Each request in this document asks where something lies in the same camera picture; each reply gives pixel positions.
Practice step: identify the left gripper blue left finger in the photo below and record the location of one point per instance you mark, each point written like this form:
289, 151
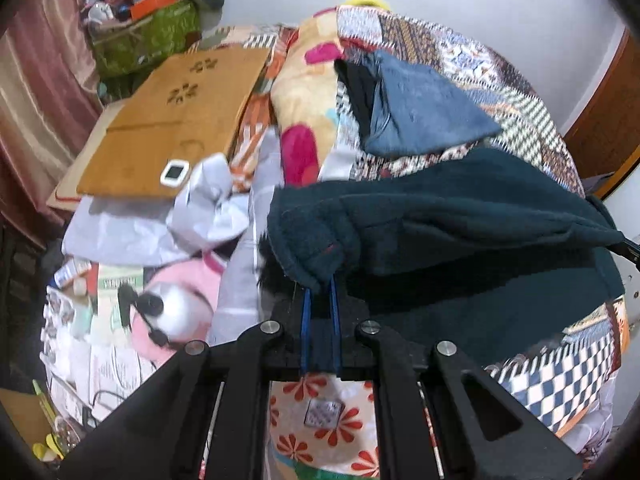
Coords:
305, 332

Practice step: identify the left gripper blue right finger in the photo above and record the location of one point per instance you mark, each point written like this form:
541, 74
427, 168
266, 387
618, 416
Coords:
336, 339

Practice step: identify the dark teal fleece pants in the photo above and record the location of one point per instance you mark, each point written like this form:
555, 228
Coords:
486, 251

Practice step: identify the colourful patchwork bedspread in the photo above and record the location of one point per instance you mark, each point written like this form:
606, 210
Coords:
568, 380

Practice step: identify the pink white plush toy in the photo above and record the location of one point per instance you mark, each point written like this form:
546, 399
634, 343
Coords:
175, 307

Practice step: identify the grey white crumpled cloth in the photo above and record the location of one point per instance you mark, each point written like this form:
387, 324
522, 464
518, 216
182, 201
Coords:
204, 215

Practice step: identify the white small device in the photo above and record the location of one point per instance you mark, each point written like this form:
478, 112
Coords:
174, 173

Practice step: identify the folded blue jeans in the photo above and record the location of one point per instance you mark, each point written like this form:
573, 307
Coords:
417, 111

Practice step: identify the black folded garment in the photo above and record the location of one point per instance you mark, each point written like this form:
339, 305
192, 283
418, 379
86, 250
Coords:
360, 86

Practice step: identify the yellow pink floral blanket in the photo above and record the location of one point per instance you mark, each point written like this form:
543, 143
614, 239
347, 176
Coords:
303, 96

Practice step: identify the brown cardboard box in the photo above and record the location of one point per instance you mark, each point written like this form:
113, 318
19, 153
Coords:
189, 108

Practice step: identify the yellow round object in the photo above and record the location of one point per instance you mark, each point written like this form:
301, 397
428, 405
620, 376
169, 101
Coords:
379, 4

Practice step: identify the green fabric bag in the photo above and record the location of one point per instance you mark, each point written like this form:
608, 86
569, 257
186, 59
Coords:
147, 42

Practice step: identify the pink striped curtain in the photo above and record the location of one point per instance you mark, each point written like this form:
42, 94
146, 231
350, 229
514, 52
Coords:
48, 107

